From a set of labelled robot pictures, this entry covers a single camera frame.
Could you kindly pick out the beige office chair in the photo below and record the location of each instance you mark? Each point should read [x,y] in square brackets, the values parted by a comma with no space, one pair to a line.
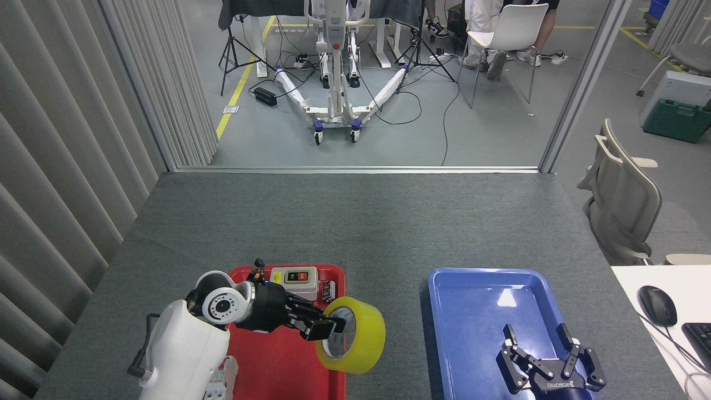
[622,205]

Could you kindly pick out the person's legs with sneakers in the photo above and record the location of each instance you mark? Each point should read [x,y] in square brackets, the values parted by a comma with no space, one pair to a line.
[437,26]

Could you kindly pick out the white stand on wheels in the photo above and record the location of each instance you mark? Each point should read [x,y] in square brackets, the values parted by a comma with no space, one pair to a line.
[336,105]

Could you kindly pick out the grey flat box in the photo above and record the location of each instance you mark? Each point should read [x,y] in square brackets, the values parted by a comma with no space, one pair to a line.
[680,89]

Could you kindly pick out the silver post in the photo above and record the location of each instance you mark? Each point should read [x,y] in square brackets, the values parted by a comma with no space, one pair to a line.
[583,83]

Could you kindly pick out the black tripod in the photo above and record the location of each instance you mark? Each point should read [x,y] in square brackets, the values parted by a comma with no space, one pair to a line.
[229,47]
[420,53]

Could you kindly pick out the green plastic case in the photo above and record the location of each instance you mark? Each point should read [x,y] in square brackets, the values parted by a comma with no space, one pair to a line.
[677,119]

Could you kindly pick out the small black switch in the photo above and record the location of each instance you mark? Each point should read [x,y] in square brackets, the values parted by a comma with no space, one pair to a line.
[329,290]

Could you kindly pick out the grey vertical blinds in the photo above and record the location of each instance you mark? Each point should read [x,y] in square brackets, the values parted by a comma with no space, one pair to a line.
[66,139]
[675,22]

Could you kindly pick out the grey seat chair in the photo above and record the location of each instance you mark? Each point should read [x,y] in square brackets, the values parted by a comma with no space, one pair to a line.
[691,55]

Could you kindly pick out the white desk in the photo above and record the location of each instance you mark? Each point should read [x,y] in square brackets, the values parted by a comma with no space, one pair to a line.
[689,283]

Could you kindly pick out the blue bin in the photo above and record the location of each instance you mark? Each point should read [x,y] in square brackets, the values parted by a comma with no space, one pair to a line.
[659,8]

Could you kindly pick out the white plastic chair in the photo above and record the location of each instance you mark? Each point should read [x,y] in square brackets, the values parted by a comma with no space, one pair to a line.
[514,30]

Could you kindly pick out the black keyboard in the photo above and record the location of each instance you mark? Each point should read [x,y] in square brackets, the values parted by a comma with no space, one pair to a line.
[701,341]

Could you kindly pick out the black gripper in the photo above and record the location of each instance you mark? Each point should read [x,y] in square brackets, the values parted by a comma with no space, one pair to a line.
[269,308]
[561,389]

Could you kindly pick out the grey switch box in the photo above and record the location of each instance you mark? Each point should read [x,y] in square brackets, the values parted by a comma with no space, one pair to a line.
[303,289]

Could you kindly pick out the black power brick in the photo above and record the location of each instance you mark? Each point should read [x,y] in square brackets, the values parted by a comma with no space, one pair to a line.
[265,96]

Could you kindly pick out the yellow tape roll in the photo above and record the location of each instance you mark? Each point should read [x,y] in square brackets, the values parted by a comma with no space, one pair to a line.
[366,333]

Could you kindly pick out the red plastic tray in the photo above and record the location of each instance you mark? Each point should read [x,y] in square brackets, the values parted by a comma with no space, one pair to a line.
[278,366]

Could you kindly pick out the blue plastic tray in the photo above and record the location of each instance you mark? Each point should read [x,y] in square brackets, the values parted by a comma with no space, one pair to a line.
[477,333]

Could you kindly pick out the white circuit breaker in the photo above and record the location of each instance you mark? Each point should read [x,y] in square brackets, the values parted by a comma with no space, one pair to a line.
[222,378]

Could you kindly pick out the white power strip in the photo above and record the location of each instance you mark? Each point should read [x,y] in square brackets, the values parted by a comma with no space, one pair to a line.
[301,63]
[560,58]

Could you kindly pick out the black computer mouse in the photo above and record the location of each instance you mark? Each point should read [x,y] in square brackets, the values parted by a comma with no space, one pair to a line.
[657,305]

